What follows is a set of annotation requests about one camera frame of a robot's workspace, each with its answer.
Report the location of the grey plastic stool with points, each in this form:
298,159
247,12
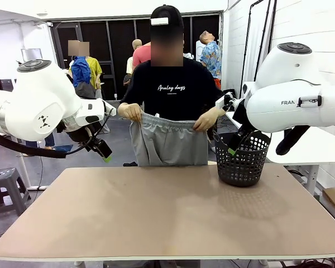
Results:
5,181

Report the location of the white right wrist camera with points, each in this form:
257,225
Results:
222,102

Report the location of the black curved pole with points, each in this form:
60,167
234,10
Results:
247,42

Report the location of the white side table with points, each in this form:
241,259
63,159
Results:
25,170

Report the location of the black printed t-shirt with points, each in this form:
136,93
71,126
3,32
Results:
170,97

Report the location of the black cap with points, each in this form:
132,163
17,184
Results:
173,14

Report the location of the person's blurred head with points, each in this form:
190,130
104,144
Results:
167,47

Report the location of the white table with crank leg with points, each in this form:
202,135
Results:
318,145

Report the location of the black bag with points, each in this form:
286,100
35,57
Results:
229,92

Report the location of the figure in yellow shirt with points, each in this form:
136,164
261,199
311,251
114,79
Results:
96,69

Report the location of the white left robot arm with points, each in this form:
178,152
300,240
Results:
30,106

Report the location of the person's left hand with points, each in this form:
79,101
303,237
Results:
208,120

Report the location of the mannequin in blue jeans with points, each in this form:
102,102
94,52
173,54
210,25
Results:
48,141

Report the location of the grey framed wall board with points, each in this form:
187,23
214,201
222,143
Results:
30,54

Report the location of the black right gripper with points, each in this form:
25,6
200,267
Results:
242,120

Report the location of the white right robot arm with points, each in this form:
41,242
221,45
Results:
284,92

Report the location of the black straight pole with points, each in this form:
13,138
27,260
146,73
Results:
266,30

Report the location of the black object on floor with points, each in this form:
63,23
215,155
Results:
129,164

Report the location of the grey shorts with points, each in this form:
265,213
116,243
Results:
167,145

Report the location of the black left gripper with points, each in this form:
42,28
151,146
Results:
85,138

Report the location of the black perforated laundry basket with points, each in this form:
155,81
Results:
245,167

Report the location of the person's right hand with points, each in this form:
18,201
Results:
131,111

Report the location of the figure in blue jacket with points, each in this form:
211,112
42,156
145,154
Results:
79,72

